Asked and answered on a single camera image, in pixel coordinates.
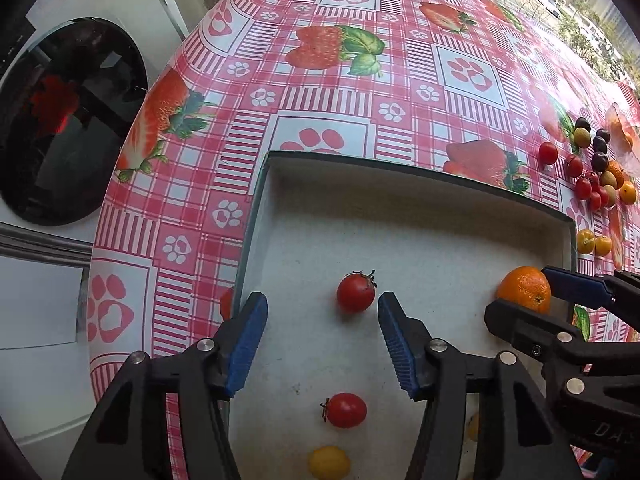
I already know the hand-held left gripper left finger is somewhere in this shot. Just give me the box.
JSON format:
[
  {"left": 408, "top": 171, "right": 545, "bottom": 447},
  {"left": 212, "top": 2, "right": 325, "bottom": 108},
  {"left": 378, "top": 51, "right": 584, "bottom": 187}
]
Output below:
[{"left": 62, "top": 291, "right": 269, "bottom": 480}]

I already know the white washing machine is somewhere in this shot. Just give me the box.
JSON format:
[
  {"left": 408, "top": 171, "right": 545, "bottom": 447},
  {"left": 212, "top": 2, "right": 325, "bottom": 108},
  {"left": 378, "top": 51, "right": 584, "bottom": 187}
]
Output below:
[{"left": 0, "top": 0, "right": 193, "bottom": 461}]

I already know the metal rail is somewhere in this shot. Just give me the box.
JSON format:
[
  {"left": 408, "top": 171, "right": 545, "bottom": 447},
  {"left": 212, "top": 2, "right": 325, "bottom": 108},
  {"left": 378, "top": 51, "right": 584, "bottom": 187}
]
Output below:
[{"left": 0, "top": 224, "right": 95, "bottom": 267}]

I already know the large orange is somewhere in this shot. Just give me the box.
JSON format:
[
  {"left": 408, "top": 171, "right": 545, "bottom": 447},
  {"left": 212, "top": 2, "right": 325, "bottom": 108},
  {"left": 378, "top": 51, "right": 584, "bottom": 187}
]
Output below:
[{"left": 496, "top": 266, "right": 552, "bottom": 315}]

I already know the white square tray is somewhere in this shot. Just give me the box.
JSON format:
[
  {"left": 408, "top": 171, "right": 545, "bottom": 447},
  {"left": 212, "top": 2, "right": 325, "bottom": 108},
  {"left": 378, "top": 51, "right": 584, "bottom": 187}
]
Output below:
[{"left": 232, "top": 150, "right": 578, "bottom": 480}]

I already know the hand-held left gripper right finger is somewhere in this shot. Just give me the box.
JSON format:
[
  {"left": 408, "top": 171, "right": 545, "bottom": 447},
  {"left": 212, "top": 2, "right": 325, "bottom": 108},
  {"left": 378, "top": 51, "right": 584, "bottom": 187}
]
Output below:
[{"left": 377, "top": 291, "right": 583, "bottom": 480}]

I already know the clear glass bowl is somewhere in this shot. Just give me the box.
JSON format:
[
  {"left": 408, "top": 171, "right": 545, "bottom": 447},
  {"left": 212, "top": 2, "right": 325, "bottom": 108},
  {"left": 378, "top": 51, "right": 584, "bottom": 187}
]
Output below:
[{"left": 605, "top": 102, "right": 640, "bottom": 155}]

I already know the pink strawberry print tablecloth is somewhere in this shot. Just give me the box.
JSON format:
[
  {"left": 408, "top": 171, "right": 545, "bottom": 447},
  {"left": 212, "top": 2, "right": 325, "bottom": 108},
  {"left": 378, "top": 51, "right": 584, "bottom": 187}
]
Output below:
[{"left": 87, "top": 0, "right": 640, "bottom": 480}]

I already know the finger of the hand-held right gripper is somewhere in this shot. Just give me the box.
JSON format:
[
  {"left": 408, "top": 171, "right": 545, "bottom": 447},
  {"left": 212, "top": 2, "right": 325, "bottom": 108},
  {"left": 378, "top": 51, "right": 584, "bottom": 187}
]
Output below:
[
  {"left": 541, "top": 266, "right": 640, "bottom": 321},
  {"left": 484, "top": 298, "right": 591, "bottom": 376}
]

